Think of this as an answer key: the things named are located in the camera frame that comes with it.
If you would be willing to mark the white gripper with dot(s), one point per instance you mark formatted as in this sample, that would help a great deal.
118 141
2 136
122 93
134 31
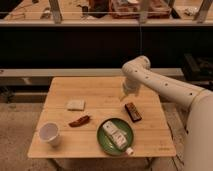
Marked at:
129 87

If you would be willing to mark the dark brown eraser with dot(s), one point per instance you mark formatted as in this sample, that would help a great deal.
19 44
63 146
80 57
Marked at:
133 112

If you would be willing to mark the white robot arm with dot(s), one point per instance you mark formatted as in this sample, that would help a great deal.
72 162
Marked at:
198 148

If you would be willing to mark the wooden folding table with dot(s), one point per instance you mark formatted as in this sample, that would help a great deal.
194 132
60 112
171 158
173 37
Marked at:
152 137

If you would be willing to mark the white tube on plate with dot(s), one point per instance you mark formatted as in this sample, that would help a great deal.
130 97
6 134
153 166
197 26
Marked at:
117 137

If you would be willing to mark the red-brown chili pepper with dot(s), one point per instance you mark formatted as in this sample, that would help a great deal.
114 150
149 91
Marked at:
81 121

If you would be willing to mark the green plate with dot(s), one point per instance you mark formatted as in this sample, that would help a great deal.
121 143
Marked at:
107 145

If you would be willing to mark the long background shelf bench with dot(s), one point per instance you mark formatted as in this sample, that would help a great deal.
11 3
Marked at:
19 77

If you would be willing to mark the black box at right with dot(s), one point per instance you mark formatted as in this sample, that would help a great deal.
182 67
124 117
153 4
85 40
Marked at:
197 68

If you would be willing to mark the white paper cup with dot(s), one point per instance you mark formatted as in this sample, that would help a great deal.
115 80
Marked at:
49 133

